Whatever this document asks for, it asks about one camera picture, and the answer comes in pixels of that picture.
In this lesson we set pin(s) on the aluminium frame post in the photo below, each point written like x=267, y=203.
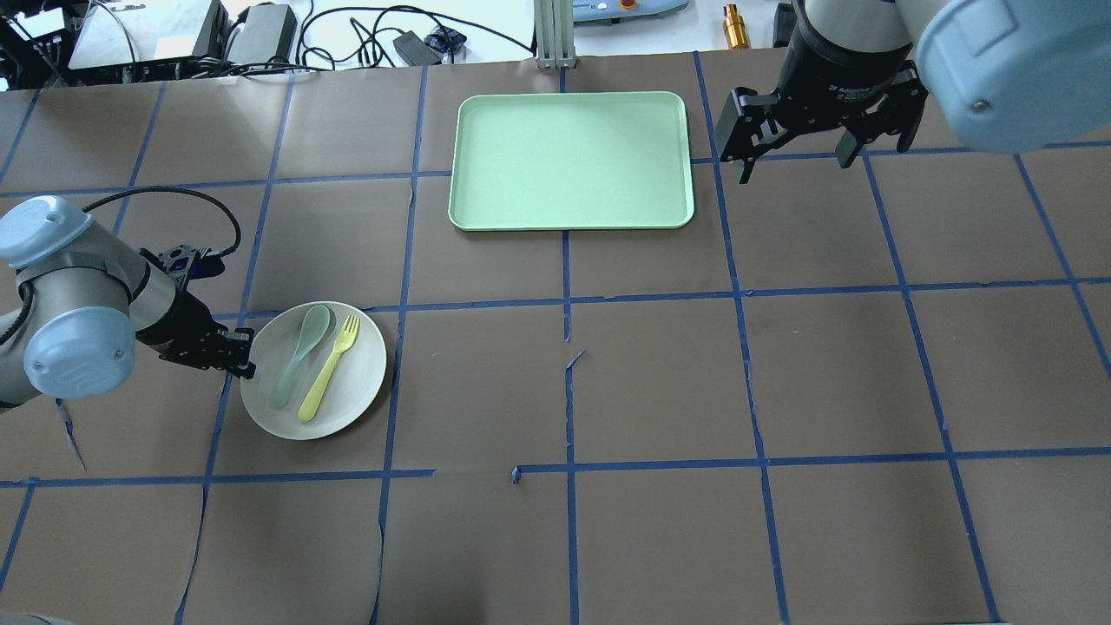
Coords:
x=553, y=29

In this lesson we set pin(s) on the white round plate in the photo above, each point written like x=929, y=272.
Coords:
x=358, y=378

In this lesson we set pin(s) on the black power brick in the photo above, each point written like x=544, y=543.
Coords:
x=266, y=34

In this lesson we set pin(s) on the light green plastic spoon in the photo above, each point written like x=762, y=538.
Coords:
x=313, y=329

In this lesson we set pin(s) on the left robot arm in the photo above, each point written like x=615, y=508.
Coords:
x=86, y=300

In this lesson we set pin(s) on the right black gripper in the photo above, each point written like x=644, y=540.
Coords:
x=831, y=68

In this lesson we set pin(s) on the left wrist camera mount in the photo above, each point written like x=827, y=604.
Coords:
x=184, y=263

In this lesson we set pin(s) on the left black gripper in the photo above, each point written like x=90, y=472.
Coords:
x=184, y=325

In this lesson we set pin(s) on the light green tray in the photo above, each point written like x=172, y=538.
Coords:
x=569, y=162

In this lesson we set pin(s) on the black computer box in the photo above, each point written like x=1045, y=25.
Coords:
x=114, y=34

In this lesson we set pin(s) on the teach pendant tablet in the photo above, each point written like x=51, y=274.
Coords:
x=613, y=12

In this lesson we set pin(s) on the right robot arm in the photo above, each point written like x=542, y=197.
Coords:
x=1008, y=77

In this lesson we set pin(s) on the black power adapter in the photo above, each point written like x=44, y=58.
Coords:
x=414, y=51

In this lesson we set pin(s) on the yellow plastic fork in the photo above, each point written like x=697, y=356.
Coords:
x=345, y=339

